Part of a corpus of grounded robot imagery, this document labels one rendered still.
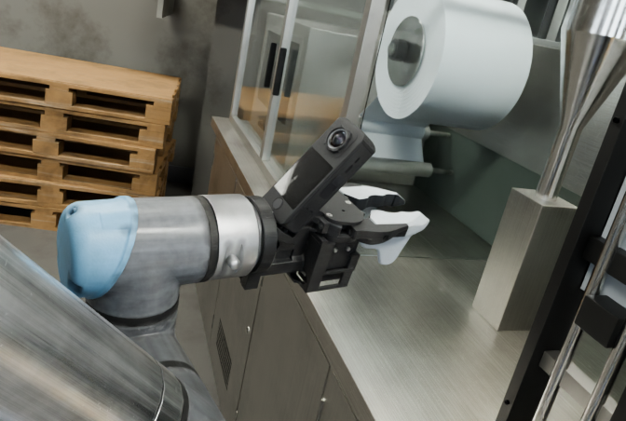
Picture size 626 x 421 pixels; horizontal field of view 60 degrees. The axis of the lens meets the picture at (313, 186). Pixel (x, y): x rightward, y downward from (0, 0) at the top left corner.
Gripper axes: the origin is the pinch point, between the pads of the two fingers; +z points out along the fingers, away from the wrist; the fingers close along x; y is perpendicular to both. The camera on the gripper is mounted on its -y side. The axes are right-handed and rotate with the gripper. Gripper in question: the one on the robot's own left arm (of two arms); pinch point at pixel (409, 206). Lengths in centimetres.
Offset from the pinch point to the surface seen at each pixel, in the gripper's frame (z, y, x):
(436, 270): 53, 38, -29
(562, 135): 50, -4, -15
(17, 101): -9, 90, -248
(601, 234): 23.6, -0.9, 10.0
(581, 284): 23.5, 6.0, 11.1
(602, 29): 45, -22, -14
